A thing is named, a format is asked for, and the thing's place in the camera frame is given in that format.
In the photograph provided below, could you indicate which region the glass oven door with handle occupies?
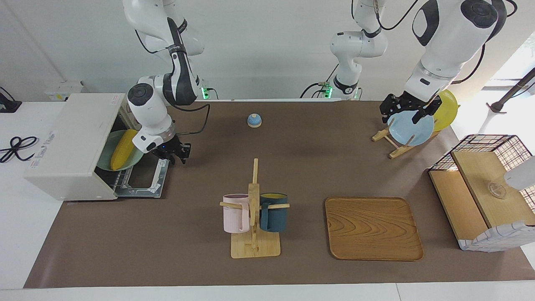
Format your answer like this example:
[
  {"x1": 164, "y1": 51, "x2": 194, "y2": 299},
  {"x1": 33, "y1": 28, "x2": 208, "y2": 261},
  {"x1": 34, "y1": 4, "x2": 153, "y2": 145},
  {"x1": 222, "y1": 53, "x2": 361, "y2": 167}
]
[{"x1": 115, "y1": 157, "x2": 172, "y2": 198}]

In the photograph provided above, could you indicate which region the yellow corn cob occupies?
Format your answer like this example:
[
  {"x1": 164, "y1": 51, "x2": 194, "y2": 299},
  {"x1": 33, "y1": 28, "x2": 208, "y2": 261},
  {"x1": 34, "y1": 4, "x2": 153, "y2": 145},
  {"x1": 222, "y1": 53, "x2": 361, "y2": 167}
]
[{"x1": 110, "y1": 129, "x2": 138, "y2": 171}]

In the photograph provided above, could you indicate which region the pale green plate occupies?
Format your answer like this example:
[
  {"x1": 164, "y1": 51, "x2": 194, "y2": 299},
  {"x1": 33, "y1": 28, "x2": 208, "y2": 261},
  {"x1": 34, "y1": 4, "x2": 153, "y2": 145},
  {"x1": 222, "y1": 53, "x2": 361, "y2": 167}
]
[{"x1": 96, "y1": 130, "x2": 145, "y2": 171}]

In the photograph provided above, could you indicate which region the beige toaster oven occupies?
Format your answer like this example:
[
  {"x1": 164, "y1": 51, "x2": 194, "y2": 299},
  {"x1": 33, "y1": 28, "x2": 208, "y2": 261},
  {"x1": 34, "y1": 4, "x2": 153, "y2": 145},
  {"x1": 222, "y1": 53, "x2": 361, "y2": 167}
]
[{"x1": 24, "y1": 93, "x2": 140, "y2": 201}]

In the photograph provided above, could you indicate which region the light blue plate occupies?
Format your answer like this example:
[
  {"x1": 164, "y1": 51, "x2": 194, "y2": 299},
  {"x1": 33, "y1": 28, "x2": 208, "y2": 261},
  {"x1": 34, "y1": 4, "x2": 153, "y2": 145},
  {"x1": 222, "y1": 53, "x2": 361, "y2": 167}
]
[{"x1": 387, "y1": 111, "x2": 435, "y2": 147}]

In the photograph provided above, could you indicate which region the yellow plate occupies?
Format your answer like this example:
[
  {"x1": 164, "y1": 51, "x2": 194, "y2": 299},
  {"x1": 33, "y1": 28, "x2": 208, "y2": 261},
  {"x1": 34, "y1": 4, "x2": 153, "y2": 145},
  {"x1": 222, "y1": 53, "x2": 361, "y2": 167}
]
[{"x1": 433, "y1": 89, "x2": 459, "y2": 132}]

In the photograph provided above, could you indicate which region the wooden plate rack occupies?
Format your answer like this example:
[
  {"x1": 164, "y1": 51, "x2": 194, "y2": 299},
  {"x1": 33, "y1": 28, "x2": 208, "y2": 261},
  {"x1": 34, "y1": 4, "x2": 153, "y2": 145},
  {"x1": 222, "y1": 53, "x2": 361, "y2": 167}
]
[{"x1": 372, "y1": 118, "x2": 439, "y2": 159}]

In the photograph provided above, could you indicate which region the brown table mat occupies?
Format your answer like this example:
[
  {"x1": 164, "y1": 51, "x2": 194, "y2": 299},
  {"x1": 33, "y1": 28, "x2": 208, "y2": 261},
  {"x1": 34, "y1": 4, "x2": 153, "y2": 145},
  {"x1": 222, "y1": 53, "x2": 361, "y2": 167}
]
[{"x1": 24, "y1": 99, "x2": 535, "y2": 289}]

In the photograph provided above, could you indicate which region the black stand pole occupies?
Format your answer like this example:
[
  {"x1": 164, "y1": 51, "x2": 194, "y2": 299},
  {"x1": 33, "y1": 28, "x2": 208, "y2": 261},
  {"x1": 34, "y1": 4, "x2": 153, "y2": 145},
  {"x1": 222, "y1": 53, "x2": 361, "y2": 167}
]
[{"x1": 486, "y1": 67, "x2": 535, "y2": 114}]

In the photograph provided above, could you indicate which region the pink mug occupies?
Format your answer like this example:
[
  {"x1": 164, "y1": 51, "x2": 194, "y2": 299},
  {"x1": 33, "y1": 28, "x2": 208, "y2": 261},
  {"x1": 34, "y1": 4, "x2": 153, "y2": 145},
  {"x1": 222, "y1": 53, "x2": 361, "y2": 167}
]
[{"x1": 222, "y1": 194, "x2": 251, "y2": 234}]

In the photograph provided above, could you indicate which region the wooden stepped shelf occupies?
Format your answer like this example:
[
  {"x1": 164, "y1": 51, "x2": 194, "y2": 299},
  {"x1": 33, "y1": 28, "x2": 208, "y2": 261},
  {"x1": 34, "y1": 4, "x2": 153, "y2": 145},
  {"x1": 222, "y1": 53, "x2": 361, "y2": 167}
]
[{"x1": 430, "y1": 150, "x2": 535, "y2": 241}]

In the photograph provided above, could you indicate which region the clear glass cup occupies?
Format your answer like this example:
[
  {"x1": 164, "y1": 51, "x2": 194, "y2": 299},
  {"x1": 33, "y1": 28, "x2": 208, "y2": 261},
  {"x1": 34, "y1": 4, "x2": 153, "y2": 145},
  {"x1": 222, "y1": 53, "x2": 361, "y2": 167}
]
[{"x1": 487, "y1": 181, "x2": 507, "y2": 199}]

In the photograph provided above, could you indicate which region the dark blue mug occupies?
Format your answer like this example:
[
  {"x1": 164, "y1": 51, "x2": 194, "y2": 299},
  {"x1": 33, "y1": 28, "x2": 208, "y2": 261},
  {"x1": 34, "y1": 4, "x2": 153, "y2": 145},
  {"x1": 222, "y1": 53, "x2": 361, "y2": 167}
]
[{"x1": 259, "y1": 193, "x2": 289, "y2": 233}]

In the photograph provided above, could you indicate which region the wooden serving tray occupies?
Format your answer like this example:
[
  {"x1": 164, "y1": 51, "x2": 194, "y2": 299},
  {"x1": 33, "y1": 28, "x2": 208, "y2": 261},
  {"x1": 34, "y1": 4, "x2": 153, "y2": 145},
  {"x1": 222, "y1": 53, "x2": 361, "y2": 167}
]
[{"x1": 325, "y1": 197, "x2": 424, "y2": 261}]

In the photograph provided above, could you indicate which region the white cylindrical object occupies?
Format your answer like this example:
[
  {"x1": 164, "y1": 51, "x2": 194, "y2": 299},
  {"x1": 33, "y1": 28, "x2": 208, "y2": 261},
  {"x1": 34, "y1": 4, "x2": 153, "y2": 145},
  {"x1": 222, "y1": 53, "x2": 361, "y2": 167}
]
[{"x1": 504, "y1": 156, "x2": 535, "y2": 191}]

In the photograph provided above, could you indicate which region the wooden mug tree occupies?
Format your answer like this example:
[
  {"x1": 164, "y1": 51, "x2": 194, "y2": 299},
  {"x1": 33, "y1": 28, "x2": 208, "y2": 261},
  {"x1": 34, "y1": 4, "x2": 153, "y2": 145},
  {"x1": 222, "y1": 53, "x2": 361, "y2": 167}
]
[{"x1": 220, "y1": 158, "x2": 290, "y2": 259}]

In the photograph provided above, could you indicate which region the white power box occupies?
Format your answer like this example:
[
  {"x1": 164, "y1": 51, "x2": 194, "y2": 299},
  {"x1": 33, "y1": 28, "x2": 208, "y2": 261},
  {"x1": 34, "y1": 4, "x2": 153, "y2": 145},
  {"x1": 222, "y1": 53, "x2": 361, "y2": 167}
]
[{"x1": 44, "y1": 81, "x2": 90, "y2": 102}]

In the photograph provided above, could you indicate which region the wooden box with mesh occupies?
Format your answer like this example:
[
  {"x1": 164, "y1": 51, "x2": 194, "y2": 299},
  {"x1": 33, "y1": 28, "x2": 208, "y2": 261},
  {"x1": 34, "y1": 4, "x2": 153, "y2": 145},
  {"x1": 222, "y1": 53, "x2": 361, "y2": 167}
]
[{"x1": 428, "y1": 135, "x2": 535, "y2": 253}]

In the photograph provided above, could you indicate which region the black device on table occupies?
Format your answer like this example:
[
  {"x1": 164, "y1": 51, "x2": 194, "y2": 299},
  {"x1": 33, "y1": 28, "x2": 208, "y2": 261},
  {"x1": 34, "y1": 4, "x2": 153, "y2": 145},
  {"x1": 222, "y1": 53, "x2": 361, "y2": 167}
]
[{"x1": 0, "y1": 87, "x2": 22, "y2": 113}]

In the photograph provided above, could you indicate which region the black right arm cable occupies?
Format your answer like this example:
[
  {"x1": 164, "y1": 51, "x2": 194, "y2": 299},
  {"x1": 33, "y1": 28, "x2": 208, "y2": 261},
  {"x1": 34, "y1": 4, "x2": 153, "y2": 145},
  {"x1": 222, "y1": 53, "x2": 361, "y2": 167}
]
[{"x1": 169, "y1": 102, "x2": 210, "y2": 135}]

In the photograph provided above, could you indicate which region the oven wire rack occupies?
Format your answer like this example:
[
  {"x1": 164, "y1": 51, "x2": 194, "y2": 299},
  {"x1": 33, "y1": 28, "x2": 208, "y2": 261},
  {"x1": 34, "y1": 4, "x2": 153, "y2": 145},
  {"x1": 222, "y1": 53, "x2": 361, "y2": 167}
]
[{"x1": 96, "y1": 169, "x2": 134, "y2": 196}]

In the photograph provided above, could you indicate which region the black arm base cable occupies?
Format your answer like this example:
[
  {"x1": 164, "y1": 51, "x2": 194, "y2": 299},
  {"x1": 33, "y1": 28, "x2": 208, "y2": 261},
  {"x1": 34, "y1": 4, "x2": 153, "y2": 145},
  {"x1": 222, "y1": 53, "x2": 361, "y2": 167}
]
[{"x1": 301, "y1": 63, "x2": 340, "y2": 99}]

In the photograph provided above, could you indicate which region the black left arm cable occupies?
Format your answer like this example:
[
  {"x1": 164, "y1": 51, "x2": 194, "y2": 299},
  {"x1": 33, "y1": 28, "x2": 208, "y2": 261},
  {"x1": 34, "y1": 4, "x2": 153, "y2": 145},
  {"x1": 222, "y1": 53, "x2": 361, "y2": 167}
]
[{"x1": 352, "y1": 0, "x2": 519, "y2": 84}]

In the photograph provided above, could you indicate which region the black coiled cable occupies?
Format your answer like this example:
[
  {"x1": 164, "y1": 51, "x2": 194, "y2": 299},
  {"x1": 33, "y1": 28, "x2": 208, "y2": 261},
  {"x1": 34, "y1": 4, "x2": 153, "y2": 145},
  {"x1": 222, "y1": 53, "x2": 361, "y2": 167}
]
[{"x1": 0, "y1": 136, "x2": 39, "y2": 163}]

